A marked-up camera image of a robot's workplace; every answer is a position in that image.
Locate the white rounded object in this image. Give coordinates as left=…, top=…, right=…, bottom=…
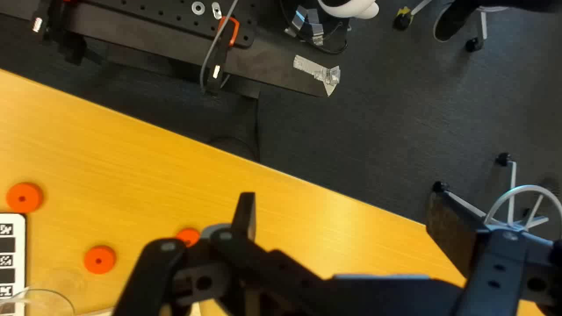
left=316, top=0, right=381, bottom=23

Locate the thin grey cable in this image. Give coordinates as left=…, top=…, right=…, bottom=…
left=198, top=0, right=242, bottom=96

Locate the black clamp orange handle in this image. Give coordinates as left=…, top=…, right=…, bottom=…
left=216, top=14, right=242, bottom=49

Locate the clear plastic cup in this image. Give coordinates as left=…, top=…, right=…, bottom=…
left=0, top=286, right=77, bottom=316

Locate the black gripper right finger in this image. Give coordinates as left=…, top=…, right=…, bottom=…
left=425, top=190, right=562, bottom=316

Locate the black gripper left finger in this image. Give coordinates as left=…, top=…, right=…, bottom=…
left=112, top=191, right=353, bottom=316

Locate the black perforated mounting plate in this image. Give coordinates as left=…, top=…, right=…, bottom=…
left=31, top=0, right=353, bottom=100

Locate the crumpled silver tape piece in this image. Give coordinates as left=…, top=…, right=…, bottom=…
left=291, top=53, right=342, bottom=98

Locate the black white checker calibration board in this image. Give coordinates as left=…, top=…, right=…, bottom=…
left=0, top=212, right=28, bottom=302

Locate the orange round disc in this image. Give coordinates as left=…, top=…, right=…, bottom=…
left=5, top=181, right=45, bottom=214
left=82, top=244, right=117, bottom=276
left=175, top=226, right=202, bottom=249

